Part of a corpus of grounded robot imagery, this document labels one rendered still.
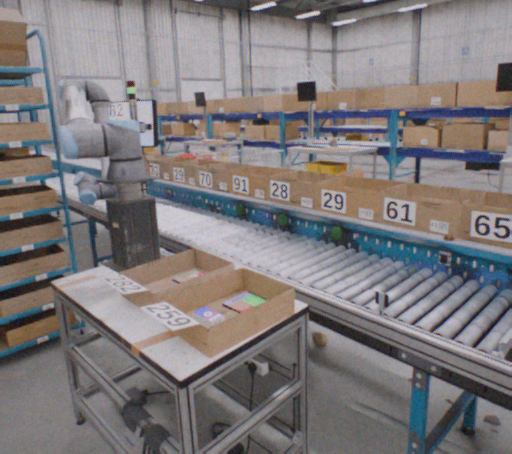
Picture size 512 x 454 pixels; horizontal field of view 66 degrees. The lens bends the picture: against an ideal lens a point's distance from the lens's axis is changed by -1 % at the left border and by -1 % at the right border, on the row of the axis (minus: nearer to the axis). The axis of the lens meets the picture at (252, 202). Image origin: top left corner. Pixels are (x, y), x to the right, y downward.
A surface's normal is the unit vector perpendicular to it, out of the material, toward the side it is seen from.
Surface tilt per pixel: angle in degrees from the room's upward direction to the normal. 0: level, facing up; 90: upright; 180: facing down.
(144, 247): 90
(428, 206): 90
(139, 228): 90
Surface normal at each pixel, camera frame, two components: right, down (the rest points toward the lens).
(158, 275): 0.70, 0.11
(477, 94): -0.72, 0.18
